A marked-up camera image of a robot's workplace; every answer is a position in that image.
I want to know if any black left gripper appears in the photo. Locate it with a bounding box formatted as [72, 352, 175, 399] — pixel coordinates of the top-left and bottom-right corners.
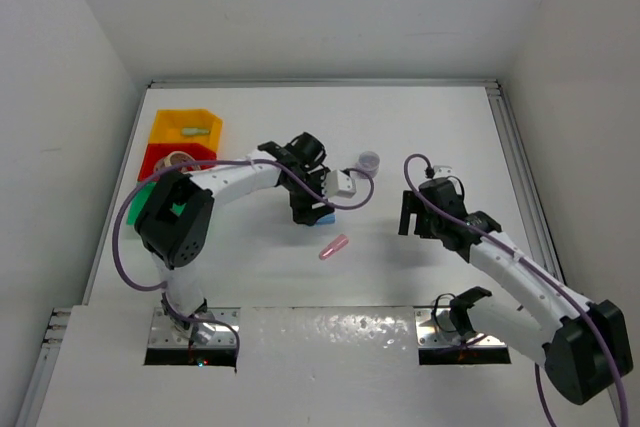
[283, 169, 334, 224]

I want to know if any blue correction tape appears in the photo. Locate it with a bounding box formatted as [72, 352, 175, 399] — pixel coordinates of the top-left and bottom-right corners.
[316, 214, 336, 226]

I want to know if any pink correction tape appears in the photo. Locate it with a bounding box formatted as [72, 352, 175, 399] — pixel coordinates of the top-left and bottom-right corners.
[318, 234, 349, 261]

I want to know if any clear jar of paper clips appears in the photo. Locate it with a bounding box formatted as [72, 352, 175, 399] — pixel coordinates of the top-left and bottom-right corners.
[355, 151, 380, 179]

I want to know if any beige masking tape roll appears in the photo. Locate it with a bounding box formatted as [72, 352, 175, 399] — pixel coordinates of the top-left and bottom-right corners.
[153, 151, 194, 172]

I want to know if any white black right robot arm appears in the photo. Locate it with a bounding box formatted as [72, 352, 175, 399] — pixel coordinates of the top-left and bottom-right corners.
[399, 177, 633, 405]

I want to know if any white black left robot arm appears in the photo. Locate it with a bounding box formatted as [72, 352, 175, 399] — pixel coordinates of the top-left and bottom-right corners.
[134, 132, 334, 333]

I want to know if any yellow plastic bin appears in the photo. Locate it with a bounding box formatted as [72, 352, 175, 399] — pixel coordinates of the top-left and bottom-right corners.
[148, 109, 223, 152]

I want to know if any red plastic bin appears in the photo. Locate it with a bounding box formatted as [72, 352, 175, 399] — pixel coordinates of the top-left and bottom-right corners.
[137, 143, 217, 181]

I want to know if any green plastic bin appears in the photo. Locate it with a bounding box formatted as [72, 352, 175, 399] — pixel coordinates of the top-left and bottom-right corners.
[123, 182, 156, 239]

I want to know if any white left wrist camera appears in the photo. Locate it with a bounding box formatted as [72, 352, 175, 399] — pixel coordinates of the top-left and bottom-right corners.
[322, 170, 357, 199]

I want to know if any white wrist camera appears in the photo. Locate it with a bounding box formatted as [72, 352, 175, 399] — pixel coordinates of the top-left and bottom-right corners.
[322, 170, 357, 199]
[433, 165, 454, 178]

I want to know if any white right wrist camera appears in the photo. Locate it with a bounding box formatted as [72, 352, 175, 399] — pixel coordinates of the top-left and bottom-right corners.
[433, 165, 454, 178]

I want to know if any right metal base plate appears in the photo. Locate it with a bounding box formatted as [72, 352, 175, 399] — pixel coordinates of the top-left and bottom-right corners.
[414, 306, 506, 350]

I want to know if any metal base plate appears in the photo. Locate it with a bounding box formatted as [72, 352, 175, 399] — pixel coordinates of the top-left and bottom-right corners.
[147, 307, 241, 349]
[414, 306, 506, 350]

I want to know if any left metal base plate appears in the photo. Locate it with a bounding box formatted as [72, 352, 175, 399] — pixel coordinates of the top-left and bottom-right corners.
[147, 307, 241, 349]

